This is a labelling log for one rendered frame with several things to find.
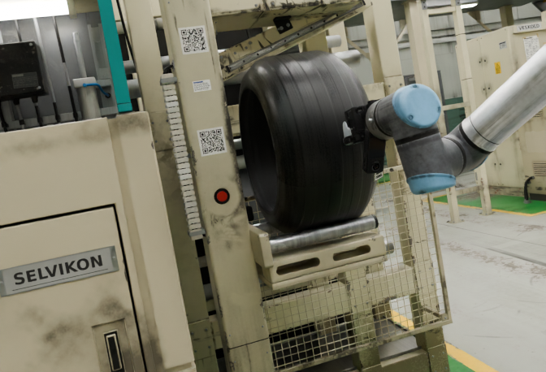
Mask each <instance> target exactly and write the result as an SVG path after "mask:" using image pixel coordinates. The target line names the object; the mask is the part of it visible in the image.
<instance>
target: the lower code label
mask: <svg viewBox="0 0 546 372"><path fill-rule="evenodd" d="M197 136H198V141H199V145H200V150H201V156H202V157H203V156H208V155H212V154H221V153H226V152H227V147H226V142H225V138H224V133H223V127H217V128H208V129H203V130H198V131H197Z"/></svg>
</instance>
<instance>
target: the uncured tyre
mask: <svg viewBox="0 0 546 372"><path fill-rule="evenodd" d="M368 101H369V99H368V96H367V95H366V91H365V89H364V88H363V86H362V83H361V81H360V80H359V79H358V77H357V76H356V74H355V73H354V72H353V70H352V69H351V68H350V67H349V66H347V65H346V64H345V63H344V62H343V61H342V60H340V59H339V58H338V57H337V56H335V55H334V54H332V53H329V52H325V51H320V50H312V51H306V52H300V53H293V54H281V55H275V56H269V57H265V58H262V59H259V60H258V61H256V62H255V63H254V64H253V65H252V66H251V68H250V69H249V70H248V71H247V72H246V73H245V75H244V77H243V79H242V81H241V84H240V93H239V124H240V138H241V144H242V149H243V154H244V159H245V165H246V170H247V173H248V177H249V182H250V184H251V188H252V190H253V194H254V196H255V199H256V202H257V203H258V207H259V209H260V210H261V212H262V215H263V216H264V218H265V220H266V221H267V222H268V223H269V224H270V225H272V226H273V227H274V228H276V229H278V230H279V231H281V232H283V233H284V234H288V233H292V232H295V231H302V230H305V229H310V228H313V227H320V226H323V225H328V224H331V223H338V222H341V221H345V220H349V219H352V218H358V217H360V216H361V215H362V213H363V212H364V210H365V209H366V207H367V205H368V203H369V202H370V200H371V198H372V196H373V194H374V192H375V187H376V184H377V181H375V182H374V174H369V175H368V174H367V173H366V172H365V171H364V170H363V169H362V163H363V151H364V141H363V142H360V143H357V144H353V145H345V144H344V141H343V139H344V131H343V122H346V118H345V111H347V110H349V109H351V108H352V107H356V106H364V105H367V104H368V103H367V102H368Z"/></svg>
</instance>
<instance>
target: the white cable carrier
mask: <svg viewBox="0 0 546 372"><path fill-rule="evenodd" d="M169 77H173V74H172V73H168V74H162V75H161V77H160V79H163V78H169ZM174 83H177V81H172V82H166V83H162V84H161V86H162V92H163V93H164V94H163V97H164V98H165V99H164V103H166V105H165V107H166V109H167V111H166V112H167V115H168V116H167V119H168V120H170V121H169V122H168V124H169V125H171V126H170V127H169V129H170V131H172V132H171V136H172V138H171V141H174V142H173V143H172V146H173V147H175V148H174V149H173V151H174V153H176V152H177V153H176V154H174V156H175V158H177V159H176V160H175V163H179V164H177V165H176V168H177V169H179V170H178V171H177V173H178V174H180V175H179V176H178V178H179V180H180V185H182V186H180V190H182V192H181V195H182V196H183V198H182V199H183V201H184V206H185V208H184V211H185V212H186V213H185V216H186V217H187V218H186V220H187V223H188V228H189V230H188V231H189V232H194V231H200V230H204V227H203V228H200V227H201V224H200V223H199V222H200V219H199V218H198V216H199V213H198V212H197V211H198V209H197V207H196V206H195V205H197V202H196V201H195V200H196V197H195V196H194V194H195V192H194V191H193V190H192V189H194V187H193V185H191V184H192V183H193V180H191V179H190V178H192V175H191V174H189V173H190V172H191V170H190V169H189V168H186V167H190V165H189V163H188V161H189V158H191V155H190V154H188V153H187V152H184V151H185V150H187V148H186V146H182V145H186V143H185V141H182V140H183V139H184V135H182V134H183V133H184V130H183V129H181V128H182V127H183V125H182V124H181V122H182V121H181V118H179V117H180V113H179V112H178V111H180V108H179V107H177V106H178V105H179V103H178V102H177V101H176V100H177V96H175V95H176V91H175V90H174V89H175V88H176V87H175V85H174ZM189 238H190V239H191V240H198V239H202V238H203V235H198V236H191V237H189Z"/></svg>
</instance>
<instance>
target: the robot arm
mask: <svg viewBox="0 0 546 372"><path fill-rule="evenodd" d="M367 103H368V104H367V105H364V106H356V107H352V108H351V109H349V110H347V111H345V112H344V114H345V118H346V122H343V131H344V139H343V141H344V144H345V145H353V144H357V143H360V142H363V141H364V151H363V163H362V169H363V170H364V171H365V172H366V173H367V174H368V175H369V174H374V173H380V172H383V170H384V155H385V146H386V140H389V139H392V138H393V139H394V141H395V144H396V149H397V152H398V154H399V157H400V160H401V164H402V166H403V170H404V172H405V177H406V183H407V184H408V185H409V188H410V191H411V192H412V193H413V194H414V195H420V194H424V193H429V192H435V191H439V190H442V189H446V188H451V187H453V186H455V185H456V176H458V175H461V174H463V173H465V172H467V171H472V170H474V169H476V168H478V167H480V166H481V165H482V164H483V163H484V162H485V161H486V159H487V158H488V155H489V154H491V153H492V152H493V151H495V150H496V148H497V146H498V145H500V144H501V143H502V142H503V141H505V140H506V139H507V138H508V137H510V136H511V135H512V134H513V133H514V132H516V131H517V130H518V129H519V128H520V127H521V126H522V125H523V124H524V123H526V122H527V121H528V120H529V119H531V118H532V117H533V116H534V115H536V114H537V113H538V112H539V111H540V110H542V109H543V108H544V107H545V106H546V44H545V45H544V46H543V47H542V48H541V49H540V50H538V51H537V52H536V53H535V54H534V55H533V56H532V57H531V58H530V59H529V60H528V61H527V62H526V63H525V64H523V65H522V66H521V67H520V68H519V69H518V70H517V71H516V72H515V73H514V74H513V75H512V76H511V77H510V78H509V79H507V81H506V82H504V83H503V85H502V86H501V87H499V88H498V90H497V91H495V92H494V93H493V94H492V95H491V96H490V97H489V98H488V99H487V100H486V101H485V102H484V103H483V104H482V105H481V106H480V107H479V108H477V109H476V110H475V111H474V112H473V113H472V114H471V115H470V116H469V117H468V118H466V119H464V120H463V121H462V122H461V123H459V124H458V125H457V126H456V127H455V128H454V129H453V130H452V131H451V132H450V133H449V134H448V135H447V136H443V137H441V135H440V131H439V128H438V125H437V121H438V119H439V117H440V113H441V104H440V99H439V98H438V96H437V95H436V93H435V92H434V91H433V90H432V89H430V88H429V87H427V86H426V85H423V84H411V85H408V86H404V87H402V88H400V89H398V90H397V91H396V92H395V93H392V94H390V95H388V96H386V97H384V98H381V99H377V100H370V101H368V102H367ZM359 107H360V108H359ZM362 108H363V109H362ZM348 112H349V115H348ZM349 127H350V128H349Z"/></svg>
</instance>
